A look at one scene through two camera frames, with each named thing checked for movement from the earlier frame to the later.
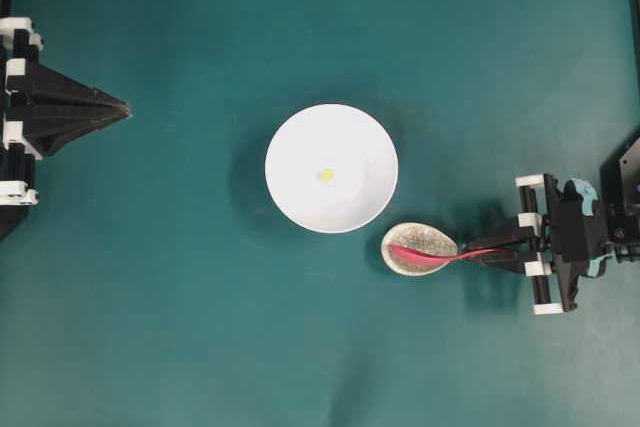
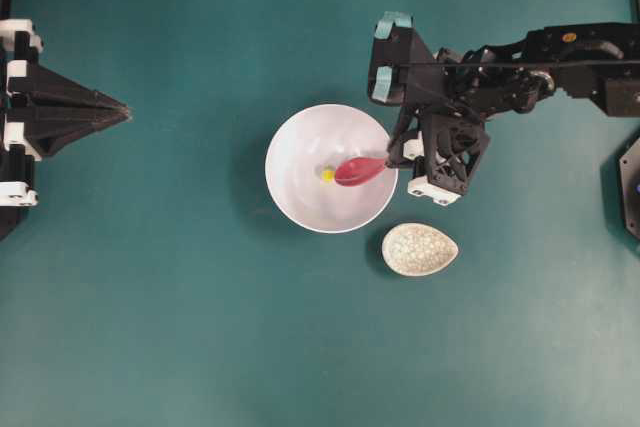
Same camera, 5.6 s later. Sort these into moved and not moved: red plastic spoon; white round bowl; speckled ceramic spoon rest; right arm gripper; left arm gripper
Moved: red plastic spoon; right arm gripper
Not moved: left arm gripper; speckled ceramic spoon rest; white round bowl
